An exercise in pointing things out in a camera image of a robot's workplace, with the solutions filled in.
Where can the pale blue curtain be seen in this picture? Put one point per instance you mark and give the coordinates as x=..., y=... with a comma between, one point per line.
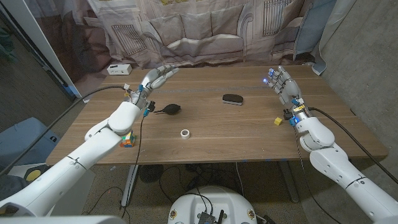
x=311, y=31

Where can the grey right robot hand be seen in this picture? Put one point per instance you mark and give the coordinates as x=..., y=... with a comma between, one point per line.
x=289, y=88

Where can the white partition post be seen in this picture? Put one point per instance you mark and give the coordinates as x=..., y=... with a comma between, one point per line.
x=37, y=37

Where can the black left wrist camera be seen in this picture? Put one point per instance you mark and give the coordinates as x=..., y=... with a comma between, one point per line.
x=151, y=106

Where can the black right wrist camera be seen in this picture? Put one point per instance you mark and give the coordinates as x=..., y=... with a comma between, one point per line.
x=287, y=114

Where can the small yellow block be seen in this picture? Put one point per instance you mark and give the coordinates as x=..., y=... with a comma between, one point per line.
x=278, y=121

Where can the printed sofa backdrop cloth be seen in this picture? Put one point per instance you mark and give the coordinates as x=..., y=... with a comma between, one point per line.
x=199, y=31

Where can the blue-grey plastic bin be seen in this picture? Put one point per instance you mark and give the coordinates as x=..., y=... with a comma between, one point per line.
x=25, y=143

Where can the white table leg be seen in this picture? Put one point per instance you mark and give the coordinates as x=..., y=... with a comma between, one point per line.
x=130, y=186

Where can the white tape roll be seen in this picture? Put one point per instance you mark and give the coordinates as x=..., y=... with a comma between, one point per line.
x=182, y=134

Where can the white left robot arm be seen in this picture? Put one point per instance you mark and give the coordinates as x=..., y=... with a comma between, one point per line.
x=77, y=161

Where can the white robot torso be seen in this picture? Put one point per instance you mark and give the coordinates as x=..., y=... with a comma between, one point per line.
x=224, y=202

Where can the person's leg in jeans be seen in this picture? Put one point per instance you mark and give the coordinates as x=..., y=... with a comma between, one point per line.
x=12, y=186

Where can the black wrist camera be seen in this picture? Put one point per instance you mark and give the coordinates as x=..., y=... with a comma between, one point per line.
x=151, y=106
x=287, y=114

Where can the black yellow foot pedal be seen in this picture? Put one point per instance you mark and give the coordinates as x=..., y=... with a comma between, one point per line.
x=32, y=175

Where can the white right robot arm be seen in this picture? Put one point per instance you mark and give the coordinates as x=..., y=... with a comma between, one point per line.
x=342, y=171

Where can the grey table leg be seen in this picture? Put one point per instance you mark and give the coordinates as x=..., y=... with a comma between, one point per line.
x=289, y=183

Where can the multicolour puzzle cube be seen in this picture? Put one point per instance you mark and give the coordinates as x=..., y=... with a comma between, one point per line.
x=130, y=140

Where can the black round floor fan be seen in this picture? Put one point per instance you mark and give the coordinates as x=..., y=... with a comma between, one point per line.
x=150, y=173

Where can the black electronics module with antenna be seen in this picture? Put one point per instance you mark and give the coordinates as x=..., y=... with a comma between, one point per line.
x=206, y=217

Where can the black rubber air blower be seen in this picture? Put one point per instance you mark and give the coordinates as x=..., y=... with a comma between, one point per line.
x=171, y=109

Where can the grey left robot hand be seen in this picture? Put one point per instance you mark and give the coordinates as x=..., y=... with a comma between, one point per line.
x=152, y=81

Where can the white power strip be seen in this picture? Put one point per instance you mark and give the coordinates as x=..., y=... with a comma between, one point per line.
x=119, y=69

